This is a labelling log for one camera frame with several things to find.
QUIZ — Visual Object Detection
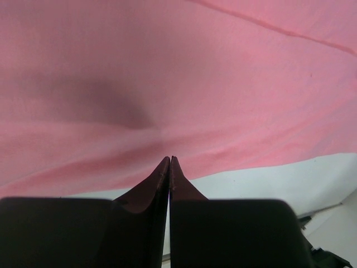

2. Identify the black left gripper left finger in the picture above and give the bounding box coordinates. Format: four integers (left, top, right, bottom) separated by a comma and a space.
1, 157, 170, 267

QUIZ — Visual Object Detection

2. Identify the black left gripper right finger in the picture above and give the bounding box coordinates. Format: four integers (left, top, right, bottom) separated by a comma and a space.
170, 157, 313, 267

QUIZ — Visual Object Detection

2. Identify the pink t shirt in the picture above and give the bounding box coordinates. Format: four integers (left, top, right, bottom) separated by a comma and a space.
1, 1, 356, 196

